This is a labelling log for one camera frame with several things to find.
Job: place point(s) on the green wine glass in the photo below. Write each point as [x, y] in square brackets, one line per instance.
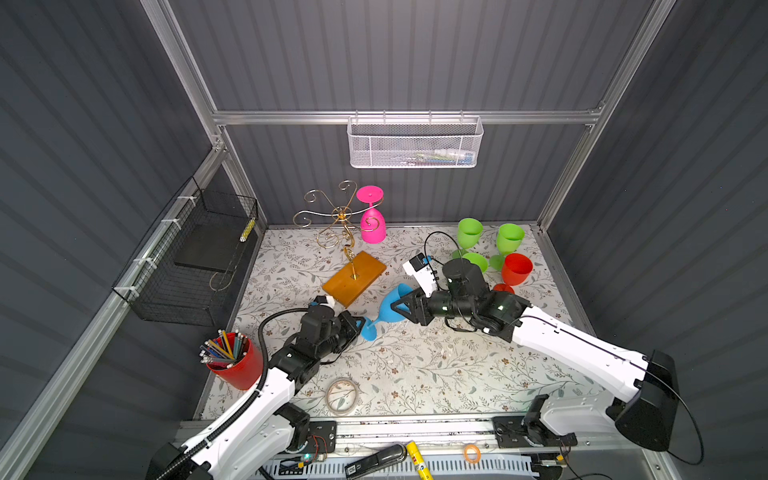
[469, 232]
[477, 259]
[509, 238]

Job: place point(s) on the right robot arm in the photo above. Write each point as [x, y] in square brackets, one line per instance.
[639, 399]

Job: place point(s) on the blue wine glass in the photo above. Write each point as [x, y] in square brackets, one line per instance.
[385, 314]

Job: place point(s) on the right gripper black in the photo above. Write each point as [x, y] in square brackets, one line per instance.
[424, 306]

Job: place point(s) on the pink wine glass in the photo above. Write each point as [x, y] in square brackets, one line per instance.
[373, 224]

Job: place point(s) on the black wire wall basket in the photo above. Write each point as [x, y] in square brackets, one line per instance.
[193, 273]

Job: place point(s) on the clear tape roll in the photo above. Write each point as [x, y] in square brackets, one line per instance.
[342, 396]

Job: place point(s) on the red pencil cup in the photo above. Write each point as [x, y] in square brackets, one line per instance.
[234, 358]

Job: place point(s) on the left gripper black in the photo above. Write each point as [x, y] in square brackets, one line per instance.
[347, 327]

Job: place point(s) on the red wine glass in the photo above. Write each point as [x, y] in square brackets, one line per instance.
[516, 268]

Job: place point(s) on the black stapler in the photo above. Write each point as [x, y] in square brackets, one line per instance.
[382, 459]

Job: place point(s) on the white mesh wall basket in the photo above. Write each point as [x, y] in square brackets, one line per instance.
[414, 142]

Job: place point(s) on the gold wire wine glass rack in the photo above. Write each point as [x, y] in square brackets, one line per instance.
[361, 269]

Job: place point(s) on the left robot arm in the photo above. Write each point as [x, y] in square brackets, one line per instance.
[264, 422]

